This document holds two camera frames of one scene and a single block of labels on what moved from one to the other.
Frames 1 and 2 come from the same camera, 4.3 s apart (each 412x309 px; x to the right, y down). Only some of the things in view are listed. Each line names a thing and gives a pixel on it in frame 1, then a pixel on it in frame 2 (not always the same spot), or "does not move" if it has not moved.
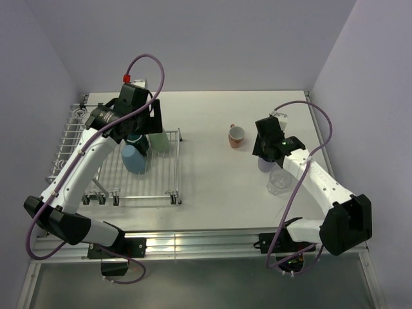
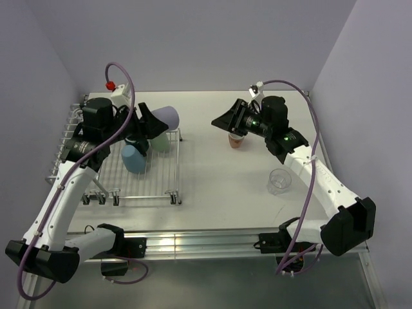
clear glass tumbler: [279, 181] does not move
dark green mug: [140, 141] does not move
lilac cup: [265, 166] to [168, 115]
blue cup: [134, 160] does not move
